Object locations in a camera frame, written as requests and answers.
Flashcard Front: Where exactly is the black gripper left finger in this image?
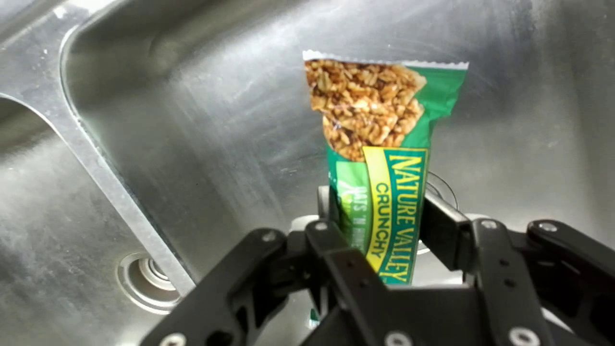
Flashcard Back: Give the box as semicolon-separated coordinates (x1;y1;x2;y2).
139;183;416;346

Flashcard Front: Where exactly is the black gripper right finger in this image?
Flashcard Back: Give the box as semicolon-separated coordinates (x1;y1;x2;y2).
418;191;615;346

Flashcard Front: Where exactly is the green granola bar packet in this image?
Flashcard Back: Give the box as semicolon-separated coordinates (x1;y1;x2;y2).
301;51;472;289

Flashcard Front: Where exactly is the stainless steel double sink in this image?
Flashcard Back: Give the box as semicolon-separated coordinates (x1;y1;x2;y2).
0;0;615;346

